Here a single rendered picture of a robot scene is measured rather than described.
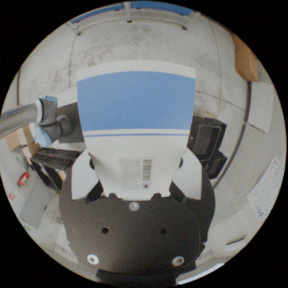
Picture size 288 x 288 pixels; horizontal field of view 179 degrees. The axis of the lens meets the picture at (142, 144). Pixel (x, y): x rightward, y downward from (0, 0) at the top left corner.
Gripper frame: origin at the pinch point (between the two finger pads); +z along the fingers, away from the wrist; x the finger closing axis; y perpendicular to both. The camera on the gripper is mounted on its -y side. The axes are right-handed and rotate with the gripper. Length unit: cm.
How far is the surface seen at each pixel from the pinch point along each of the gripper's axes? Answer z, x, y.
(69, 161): 28, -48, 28
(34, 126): 33, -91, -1
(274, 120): 27, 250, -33
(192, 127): 62, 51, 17
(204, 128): 62, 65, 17
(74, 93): 42, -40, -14
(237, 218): -39, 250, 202
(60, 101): 42, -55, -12
